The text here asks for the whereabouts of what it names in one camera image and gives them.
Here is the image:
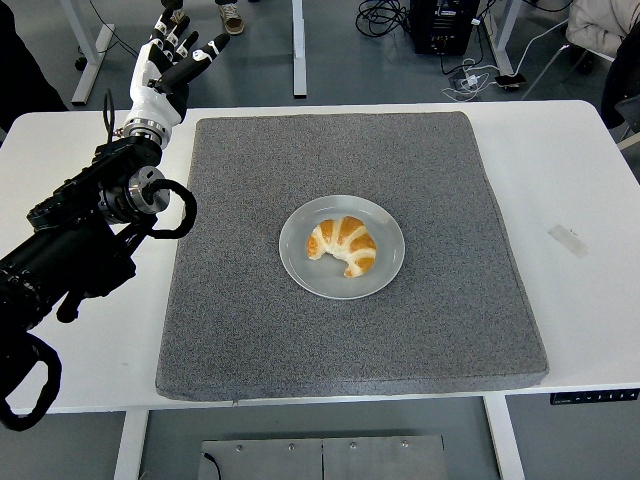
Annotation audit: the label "grey chair leg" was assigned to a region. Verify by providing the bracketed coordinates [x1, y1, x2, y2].
[522, 43, 574, 101]

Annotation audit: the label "tangled black cables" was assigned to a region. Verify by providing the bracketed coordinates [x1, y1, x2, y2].
[355, 0, 416, 39]

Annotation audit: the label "golden croissant bread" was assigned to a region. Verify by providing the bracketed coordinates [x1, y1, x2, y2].
[306, 215, 377, 279]

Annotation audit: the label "white background table leg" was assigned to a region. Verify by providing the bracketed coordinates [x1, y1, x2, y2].
[62, 0, 118, 106]
[480, 0, 525, 76]
[291, 0, 309, 99]

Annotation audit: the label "black fabric mass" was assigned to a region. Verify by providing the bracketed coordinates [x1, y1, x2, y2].
[0, 0, 69, 132]

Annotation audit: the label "black jacket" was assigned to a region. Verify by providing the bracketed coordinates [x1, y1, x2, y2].
[601, 34, 640, 134]

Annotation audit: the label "black phone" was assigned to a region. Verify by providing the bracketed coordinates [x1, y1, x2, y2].
[494, 73, 528, 92]

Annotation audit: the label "beige jacket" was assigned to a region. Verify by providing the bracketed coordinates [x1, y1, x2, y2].
[566, 0, 640, 52]

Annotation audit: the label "round grey plate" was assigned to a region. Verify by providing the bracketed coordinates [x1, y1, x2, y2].
[278, 194, 406, 301]

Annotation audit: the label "translucent tape piece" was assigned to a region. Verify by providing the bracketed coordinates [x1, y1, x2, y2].
[548, 224, 590, 260]

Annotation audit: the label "white charger with cable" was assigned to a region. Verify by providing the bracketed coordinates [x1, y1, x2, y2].
[442, 58, 494, 104]

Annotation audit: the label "thin black cable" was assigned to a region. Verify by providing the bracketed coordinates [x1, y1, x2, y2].
[200, 451, 222, 480]

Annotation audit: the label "black computer box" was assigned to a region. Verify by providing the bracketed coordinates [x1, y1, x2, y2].
[409, 0, 476, 56]

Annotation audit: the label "grey metal plate with screws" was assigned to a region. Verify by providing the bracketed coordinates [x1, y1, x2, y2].
[200, 434, 447, 480]

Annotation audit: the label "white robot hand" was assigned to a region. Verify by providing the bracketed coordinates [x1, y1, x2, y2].
[127, 0, 232, 126]

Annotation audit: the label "black table control panel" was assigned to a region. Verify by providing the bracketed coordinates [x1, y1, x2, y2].
[550, 388, 640, 406]

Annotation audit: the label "grey speckled mat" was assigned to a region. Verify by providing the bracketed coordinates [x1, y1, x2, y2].
[155, 110, 551, 402]

